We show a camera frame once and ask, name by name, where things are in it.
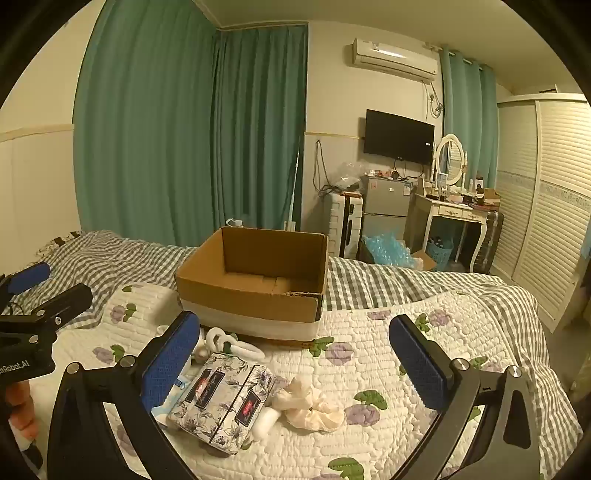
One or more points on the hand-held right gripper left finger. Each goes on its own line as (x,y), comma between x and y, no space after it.
(168,360)

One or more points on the wide green curtain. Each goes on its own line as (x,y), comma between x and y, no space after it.
(143,120)

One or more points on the white floral quilt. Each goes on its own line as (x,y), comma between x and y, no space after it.
(369,360)

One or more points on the white suitcase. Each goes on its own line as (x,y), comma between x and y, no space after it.
(344,221)

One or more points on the white dressing table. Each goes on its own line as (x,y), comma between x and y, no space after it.
(455,213)

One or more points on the narrow green curtain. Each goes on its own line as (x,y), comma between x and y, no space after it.
(258,129)

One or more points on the small cardboard box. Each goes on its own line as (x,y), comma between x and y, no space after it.
(425,262)

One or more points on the cream fabric scrunchie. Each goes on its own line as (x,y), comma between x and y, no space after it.
(314,406)

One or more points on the white oval vanity mirror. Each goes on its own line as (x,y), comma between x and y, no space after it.
(449,157)

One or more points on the brown patterned pillow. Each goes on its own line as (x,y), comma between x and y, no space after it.
(60,242)

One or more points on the white pole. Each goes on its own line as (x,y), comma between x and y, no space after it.
(294,194)

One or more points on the black wall television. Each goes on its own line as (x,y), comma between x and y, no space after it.
(399,136)

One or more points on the dark suitcase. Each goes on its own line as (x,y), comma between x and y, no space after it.
(491,240)

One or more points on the brown box on dresser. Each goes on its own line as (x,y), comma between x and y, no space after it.
(490,196)

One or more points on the blue plastic basket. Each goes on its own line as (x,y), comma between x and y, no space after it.
(439,254)

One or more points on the clear plastic bag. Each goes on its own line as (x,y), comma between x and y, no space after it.
(348,174)

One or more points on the white air conditioner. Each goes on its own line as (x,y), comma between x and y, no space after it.
(392,57)

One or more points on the light green window curtain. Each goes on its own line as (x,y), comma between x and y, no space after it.
(466,115)

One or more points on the person's left hand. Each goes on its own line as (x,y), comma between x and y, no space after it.
(22,408)

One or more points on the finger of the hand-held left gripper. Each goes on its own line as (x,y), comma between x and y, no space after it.
(64,300)
(30,276)

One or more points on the blue bubble wrap pile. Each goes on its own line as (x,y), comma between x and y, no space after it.
(385,249)

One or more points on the grey mini fridge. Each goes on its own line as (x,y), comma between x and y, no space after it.
(385,203)

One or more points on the small white foam roll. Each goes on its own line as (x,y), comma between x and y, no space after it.
(267,421)

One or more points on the grey checked bedsheet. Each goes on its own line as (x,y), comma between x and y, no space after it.
(138,258)

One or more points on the floral tissue pack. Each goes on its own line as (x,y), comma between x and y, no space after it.
(244,413)
(203,397)

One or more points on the white louvred wardrobe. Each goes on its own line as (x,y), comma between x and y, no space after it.
(549,198)

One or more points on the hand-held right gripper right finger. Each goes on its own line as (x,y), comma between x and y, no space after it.
(418,364)

